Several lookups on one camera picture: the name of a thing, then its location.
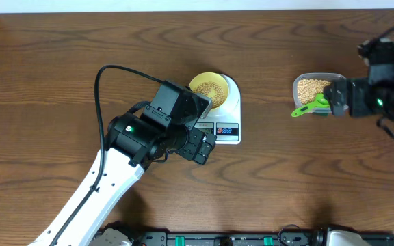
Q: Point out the soybeans in yellow bowl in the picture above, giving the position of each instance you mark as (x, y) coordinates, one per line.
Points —
(212, 90)

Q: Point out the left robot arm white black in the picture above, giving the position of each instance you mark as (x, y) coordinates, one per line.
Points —
(166, 126)

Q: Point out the pile of soybeans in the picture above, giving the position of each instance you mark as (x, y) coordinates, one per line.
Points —
(309, 88)

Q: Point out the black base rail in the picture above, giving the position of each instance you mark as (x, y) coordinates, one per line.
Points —
(290, 235)

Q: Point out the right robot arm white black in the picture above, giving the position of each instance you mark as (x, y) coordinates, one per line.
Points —
(370, 95)

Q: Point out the yellow plastic bowl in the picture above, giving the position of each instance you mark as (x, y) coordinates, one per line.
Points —
(210, 76)

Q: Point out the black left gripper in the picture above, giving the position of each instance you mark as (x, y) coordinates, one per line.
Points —
(194, 135)

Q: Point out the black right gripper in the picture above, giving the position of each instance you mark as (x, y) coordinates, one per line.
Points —
(356, 87)

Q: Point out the white digital kitchen scale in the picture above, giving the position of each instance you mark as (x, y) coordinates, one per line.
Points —
(225, 121)

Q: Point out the clear plastic bean container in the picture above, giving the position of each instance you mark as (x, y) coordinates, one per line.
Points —
(314, 75)

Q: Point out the green plastic measuring scoop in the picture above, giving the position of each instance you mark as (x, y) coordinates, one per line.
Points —
(319, 102)

